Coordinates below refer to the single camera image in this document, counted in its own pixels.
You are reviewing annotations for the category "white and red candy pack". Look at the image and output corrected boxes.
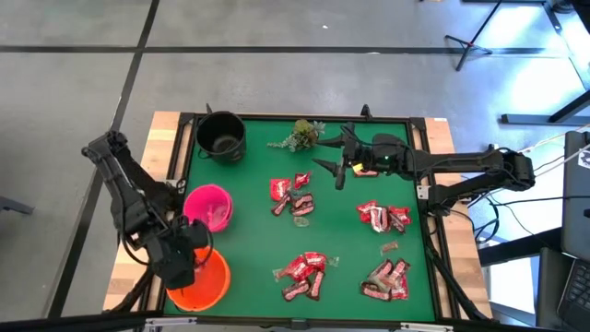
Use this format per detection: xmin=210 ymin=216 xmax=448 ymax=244
xmin=371 ymin=206 xmax=390 ymax=234

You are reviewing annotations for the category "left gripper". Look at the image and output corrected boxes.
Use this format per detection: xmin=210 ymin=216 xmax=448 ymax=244
xmin=147 ymin=216 xmax=214 ymax=291

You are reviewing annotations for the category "small potted green plant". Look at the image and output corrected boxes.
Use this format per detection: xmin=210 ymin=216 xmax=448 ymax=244
xmin=266 ymin=118 xmax=326 ymax=153

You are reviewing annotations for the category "white cable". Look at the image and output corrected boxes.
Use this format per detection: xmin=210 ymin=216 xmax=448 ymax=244
xmin=518 ymin=122 xmax=590 ymax=154
xmin=534 ymin=143 xmax=590 ymax=179

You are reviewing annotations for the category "black pumpkin bucket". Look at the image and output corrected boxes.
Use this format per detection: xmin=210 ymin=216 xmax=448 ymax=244
xmin=195 ymin=110 xmax=248 ymax=163

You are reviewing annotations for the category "orange pumpkin bucket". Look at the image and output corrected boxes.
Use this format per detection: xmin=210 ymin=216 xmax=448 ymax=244
xmin=165 ymin=246 xmax=231 ymax=314

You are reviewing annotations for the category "dark grey case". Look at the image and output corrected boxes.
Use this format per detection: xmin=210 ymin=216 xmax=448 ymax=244
xmin=534 ymin=247 xmax=568 ymax=331

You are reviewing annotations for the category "black tripod stand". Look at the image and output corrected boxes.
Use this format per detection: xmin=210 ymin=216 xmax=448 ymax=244
xmin=444 ymin=0 xmax=503 ymax=73

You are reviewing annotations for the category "green table mat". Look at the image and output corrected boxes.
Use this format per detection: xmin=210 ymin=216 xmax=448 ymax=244
xmin=163 ymin=118 xmax=437 ymax=323

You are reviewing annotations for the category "black slanted desk bar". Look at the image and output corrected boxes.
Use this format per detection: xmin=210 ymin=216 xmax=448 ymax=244
xmin=543 ymin=0 xmax=590 ymax=91

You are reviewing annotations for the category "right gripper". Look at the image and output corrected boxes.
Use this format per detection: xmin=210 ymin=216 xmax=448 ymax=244
xmin=312 ymin=122 xmax=377 ymax=191

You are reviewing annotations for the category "black desk foot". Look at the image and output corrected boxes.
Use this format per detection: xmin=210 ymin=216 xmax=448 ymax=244
xmin=501 ymin=89 xmax=590 ymax=126

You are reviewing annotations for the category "dark furniture leg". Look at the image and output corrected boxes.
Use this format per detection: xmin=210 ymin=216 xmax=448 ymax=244
xmin=0 ymin=196 xmax=36 ymax=216

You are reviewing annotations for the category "black table frame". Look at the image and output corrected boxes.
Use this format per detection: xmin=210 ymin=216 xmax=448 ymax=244
xmin=137 ymin=103 xmax=494 ymax=332

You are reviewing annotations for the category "pink pumpkin bucket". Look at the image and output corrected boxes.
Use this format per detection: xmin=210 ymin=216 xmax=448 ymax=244
xmin=183 ymin=184 xmax=234 ymax=233

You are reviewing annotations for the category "black laptop keyboard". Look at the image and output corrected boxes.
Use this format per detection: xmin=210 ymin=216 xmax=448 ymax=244
xmin=556 ymin=258 xmax=590 ymax=331

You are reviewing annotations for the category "brown PayDay bar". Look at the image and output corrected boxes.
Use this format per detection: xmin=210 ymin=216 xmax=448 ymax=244
xmin=281 ymin=279 xmax=312 ymax=302
xmin=307 ymin=270 xmax=326 ymax=302

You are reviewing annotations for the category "black looped cable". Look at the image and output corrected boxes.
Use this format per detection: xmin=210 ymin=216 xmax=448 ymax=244
xmin=118 ymin=225 xmax=153 ymax=267

